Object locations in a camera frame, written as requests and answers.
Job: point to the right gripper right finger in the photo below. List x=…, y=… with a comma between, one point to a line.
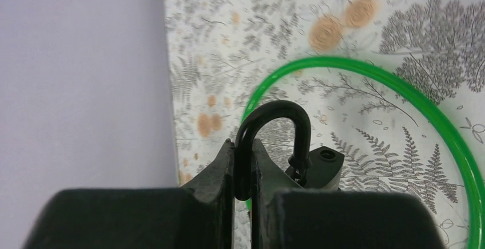
x=284, y=215

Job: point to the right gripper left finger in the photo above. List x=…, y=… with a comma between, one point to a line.
x=199, y=214

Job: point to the black padlock with keys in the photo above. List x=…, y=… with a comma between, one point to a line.
x=317, y=169

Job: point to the green cable lock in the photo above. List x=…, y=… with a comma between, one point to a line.
x=464, y=159

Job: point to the floral table mat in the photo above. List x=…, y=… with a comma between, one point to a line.
x=221, y=50

